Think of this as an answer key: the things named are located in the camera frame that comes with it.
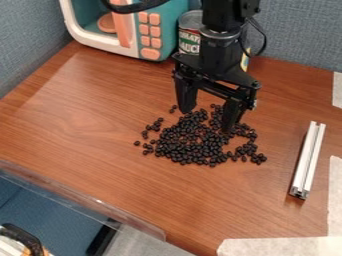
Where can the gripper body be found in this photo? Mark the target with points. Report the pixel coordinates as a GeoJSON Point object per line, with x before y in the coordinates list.
{"type": "Point", "coordinates": [219, 61]}

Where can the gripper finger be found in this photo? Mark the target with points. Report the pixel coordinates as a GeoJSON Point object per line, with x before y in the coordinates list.
{"type": "Point", "coordinates": [185, 95]}
{"type": "Point", "coordinates": [232, 115]}

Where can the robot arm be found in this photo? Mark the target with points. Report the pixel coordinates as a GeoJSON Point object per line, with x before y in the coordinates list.
{"type": "Point", "coordinates": [227, 13]}

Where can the pile of black bits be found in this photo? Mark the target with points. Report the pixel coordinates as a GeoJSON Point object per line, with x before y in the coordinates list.
{"type": "Point", "coordinates": [201, 140]}

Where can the can with red label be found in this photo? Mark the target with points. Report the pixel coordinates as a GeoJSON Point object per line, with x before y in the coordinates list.
{"type": "Point", "coordinates": [190, 33]}

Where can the toy microwave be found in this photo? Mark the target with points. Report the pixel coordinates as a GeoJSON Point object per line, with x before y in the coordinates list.
{"type": "Point", "coordinates": [127, 26]}

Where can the silver metal rail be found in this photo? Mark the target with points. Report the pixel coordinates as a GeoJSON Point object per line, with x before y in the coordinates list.
{"type": "Point", "coordinates": [307, 160]}

